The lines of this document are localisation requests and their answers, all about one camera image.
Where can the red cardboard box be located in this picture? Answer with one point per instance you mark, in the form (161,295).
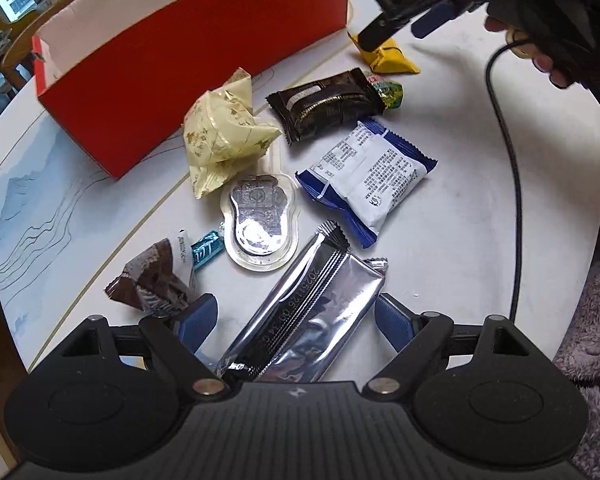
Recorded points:
(130,85)

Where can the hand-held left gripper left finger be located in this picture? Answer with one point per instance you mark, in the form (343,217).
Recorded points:
(200,317)

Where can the brown chocolate wrapper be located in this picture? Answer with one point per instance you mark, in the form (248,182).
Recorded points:
(150,270)

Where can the blue and white snack packet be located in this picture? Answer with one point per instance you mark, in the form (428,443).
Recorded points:
(370,170)

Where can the dark brown cookie packet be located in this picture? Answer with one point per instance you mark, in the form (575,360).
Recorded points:
(325,105)

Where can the long silver foil packet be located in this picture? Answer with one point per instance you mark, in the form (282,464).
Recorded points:
(300,320)

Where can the green floral candy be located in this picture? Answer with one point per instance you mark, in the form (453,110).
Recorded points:
(391,92)

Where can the yellow snack packet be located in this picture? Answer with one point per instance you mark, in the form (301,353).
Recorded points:
(392,60)

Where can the person's right hand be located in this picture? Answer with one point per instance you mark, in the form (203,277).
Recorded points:
(555,67)

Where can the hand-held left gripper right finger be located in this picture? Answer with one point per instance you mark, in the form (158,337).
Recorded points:
(392,320)

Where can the purple fuzzy clothing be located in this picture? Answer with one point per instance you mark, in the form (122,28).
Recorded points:
(595,320)

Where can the teal wrapped candy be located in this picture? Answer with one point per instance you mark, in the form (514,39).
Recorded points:
(207,250)

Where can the cream star-print snack packet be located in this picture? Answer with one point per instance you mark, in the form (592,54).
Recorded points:
(220,130)

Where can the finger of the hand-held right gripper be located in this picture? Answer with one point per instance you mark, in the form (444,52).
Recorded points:
(375,35)
(435,20)

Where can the silver foil blister snack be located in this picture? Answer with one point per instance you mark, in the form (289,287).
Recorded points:
(255,215)

